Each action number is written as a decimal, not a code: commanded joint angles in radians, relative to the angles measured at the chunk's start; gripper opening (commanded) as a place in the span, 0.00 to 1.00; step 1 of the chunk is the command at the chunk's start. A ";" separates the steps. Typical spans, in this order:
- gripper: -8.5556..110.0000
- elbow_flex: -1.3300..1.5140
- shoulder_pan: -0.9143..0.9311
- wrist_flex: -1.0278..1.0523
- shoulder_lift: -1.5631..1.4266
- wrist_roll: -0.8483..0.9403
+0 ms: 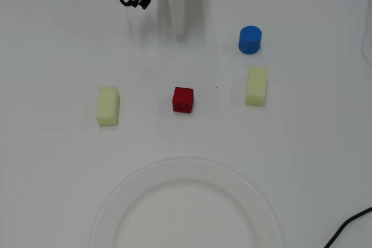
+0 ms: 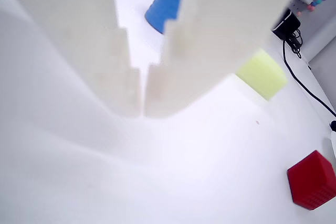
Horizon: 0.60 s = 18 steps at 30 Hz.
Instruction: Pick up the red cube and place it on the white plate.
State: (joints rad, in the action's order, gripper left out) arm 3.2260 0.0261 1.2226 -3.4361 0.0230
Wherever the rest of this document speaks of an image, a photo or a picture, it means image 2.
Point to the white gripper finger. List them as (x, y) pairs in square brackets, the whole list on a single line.
[(78, 30), (223, 24)]

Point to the red cube block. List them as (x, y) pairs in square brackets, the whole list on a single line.
[(312, 182)]

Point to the yellow-green block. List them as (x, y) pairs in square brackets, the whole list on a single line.
[(262, 75)]

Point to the blue plastic cup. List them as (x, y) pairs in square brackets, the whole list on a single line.
[(164, 9)]

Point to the black power adapter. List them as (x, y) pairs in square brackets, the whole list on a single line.
[(287, 24)]

